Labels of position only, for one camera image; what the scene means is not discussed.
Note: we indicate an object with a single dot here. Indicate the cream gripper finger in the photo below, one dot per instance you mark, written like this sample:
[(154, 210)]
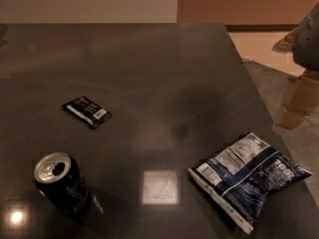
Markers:
[(301, 101)]

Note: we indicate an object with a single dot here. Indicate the black rxbar chocolate wrapper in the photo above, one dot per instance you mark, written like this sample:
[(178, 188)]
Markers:
[(87, 111)]

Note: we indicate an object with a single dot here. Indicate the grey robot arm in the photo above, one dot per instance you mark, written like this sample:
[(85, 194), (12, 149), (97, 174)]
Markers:
[(306, 43)]

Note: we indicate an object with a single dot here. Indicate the blue white chip bag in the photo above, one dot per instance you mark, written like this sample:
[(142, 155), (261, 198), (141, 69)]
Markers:
[(240, 177)]

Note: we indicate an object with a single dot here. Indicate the black soda can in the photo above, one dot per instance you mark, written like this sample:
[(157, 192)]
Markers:
[(59, 178)]

